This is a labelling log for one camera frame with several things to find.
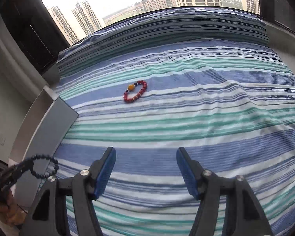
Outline red bead bracelet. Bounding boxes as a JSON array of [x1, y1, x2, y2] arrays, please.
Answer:
[[123, 79, 148, 104]]

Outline white wall socket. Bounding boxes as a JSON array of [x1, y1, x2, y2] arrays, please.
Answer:
[[0, 135, 5, 146]]

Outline blue striped bed sheet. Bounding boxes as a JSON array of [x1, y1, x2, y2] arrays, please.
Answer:
[[55, 7, 295, 235]]

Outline left hand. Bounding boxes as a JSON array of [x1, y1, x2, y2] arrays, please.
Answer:
[[0, 190, 27, 226]]

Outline white drawer box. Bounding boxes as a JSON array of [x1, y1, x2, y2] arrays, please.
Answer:
[[8, 86, 78, 210]]

